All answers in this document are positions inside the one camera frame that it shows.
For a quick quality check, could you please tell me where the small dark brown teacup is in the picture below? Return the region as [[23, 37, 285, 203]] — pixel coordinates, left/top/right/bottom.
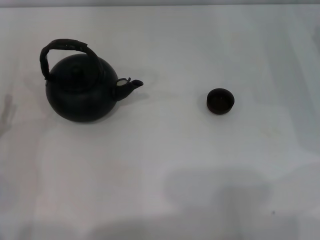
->
[[206, 87, 235, 116]]

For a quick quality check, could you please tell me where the black round teapot with handle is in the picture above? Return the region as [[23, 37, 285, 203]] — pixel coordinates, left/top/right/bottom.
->
[[38, 38, 145, 124]]

